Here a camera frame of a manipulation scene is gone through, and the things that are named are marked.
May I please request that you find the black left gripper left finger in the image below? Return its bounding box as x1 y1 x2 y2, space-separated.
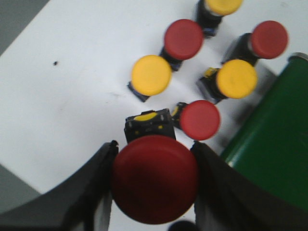
0 141 118 231

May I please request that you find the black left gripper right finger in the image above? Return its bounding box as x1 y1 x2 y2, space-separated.
191 141 308 231

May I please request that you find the red mushroom push button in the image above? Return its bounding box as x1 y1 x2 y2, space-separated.
111 108 199 225
221 20 289 66
171 100 221 141
160 19 204 72

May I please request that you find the green conveyor belt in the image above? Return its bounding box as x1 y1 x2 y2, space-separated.
221 52 308 210

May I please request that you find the yellow mushroom push button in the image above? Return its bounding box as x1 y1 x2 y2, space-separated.
196 59 258 104
128 55 172 102
195 0 243 37

